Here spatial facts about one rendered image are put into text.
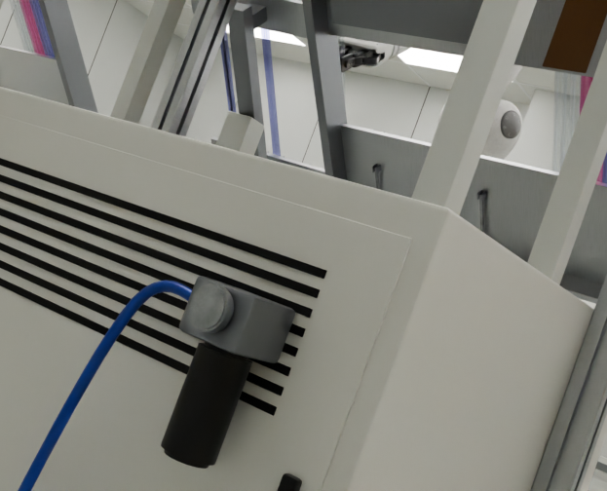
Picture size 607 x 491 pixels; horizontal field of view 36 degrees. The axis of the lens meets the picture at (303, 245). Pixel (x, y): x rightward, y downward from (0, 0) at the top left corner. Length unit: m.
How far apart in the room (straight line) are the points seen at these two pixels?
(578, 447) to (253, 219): 0.47
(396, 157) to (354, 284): 1.02
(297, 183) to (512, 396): 0.31
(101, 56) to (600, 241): 9.80
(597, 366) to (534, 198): 0.59
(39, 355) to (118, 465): 0.15
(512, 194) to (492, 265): 0.83
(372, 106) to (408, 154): 8.32
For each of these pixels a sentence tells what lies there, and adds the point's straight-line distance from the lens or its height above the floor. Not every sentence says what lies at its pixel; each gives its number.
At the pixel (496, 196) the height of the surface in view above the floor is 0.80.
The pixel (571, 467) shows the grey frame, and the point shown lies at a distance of 1.05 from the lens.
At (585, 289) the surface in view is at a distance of 1.61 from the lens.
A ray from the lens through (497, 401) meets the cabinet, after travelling 0.88.
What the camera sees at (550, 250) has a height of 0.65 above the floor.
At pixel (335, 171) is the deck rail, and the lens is 1.77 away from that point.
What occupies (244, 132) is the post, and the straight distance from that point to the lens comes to 1.86.
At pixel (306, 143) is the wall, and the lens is 10.26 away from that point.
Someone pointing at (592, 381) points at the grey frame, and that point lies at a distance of 1.05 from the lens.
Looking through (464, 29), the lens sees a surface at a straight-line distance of 1.47.
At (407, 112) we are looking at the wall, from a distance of 9.77.
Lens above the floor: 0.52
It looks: 3 degrees up
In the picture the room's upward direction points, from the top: 20 degrees clockwise
